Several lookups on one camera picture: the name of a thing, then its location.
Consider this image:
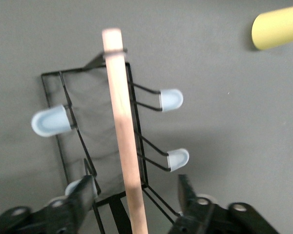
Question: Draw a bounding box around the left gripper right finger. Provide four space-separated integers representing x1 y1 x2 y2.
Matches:
168 174 279 234

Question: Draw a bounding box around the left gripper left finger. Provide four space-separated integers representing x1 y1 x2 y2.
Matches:
0 175 98 234

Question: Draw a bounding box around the black wire cup holder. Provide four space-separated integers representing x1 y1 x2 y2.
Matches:
30 27 190 234

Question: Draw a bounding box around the yellow plastic cup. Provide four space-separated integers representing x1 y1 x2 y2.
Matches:
251 4 293 52

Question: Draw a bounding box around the dark grey table mat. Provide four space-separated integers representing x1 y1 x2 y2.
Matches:
0 0 293 234

